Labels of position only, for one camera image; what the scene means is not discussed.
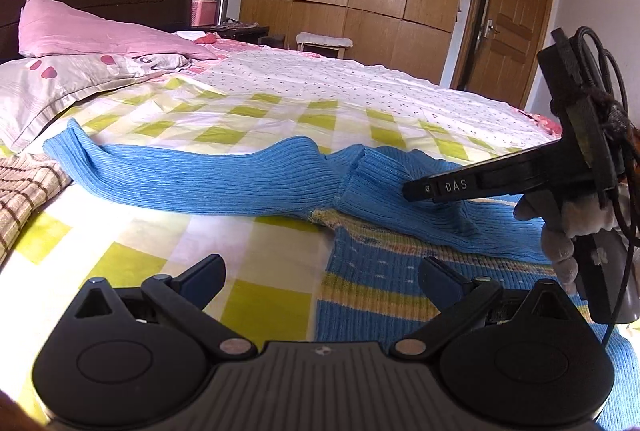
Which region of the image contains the blue knit sweater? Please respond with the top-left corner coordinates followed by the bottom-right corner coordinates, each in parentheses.
top-left (44, 118), bottom-right (640, 431)

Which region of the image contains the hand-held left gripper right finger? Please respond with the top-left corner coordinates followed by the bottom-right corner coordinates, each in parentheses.
top-left (392, 256), bottom-right (573, 358)

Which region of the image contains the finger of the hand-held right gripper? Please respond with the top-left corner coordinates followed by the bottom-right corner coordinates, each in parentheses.
top-left (402, 141), bottom-right (576, 204)

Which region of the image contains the dark nightstand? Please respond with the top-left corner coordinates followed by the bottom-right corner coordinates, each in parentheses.
top-left (192, 23), bottom-right (271, 45)

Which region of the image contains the brown checked cloth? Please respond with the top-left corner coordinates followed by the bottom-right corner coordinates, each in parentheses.
top-left (0, 155), bottom-right (74, 265)

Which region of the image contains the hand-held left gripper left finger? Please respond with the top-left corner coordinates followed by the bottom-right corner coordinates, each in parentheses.
top-left (74, 254), bottom-right (257, 358)

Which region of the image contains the small cushioned stool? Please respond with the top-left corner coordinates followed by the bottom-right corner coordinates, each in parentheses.
top-left (295, 32), bottom-right (354, 60)

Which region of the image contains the pink tissue box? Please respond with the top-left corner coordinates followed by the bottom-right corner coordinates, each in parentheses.
top-left (192, 0), bottom-right (219, 28)

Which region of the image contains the person's right hand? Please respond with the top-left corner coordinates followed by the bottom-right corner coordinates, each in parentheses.
top-left (514, 181), bottom-right (623, 298)

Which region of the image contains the black braided cable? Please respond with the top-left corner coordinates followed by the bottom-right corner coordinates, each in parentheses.
top-left (574, 26), bottom-right (640, 348)

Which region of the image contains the white floral quilt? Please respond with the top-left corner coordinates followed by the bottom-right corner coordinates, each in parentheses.
top-left (175, 38), bottom-right (563, 149)

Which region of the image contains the wooden door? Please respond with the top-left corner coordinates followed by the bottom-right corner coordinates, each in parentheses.
top-left (464, 0), bottom-right (557, 110)

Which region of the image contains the grey pillow with pink print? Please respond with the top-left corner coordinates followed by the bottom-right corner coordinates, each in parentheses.
top-left (0, 52), bottom-right (192, 153)

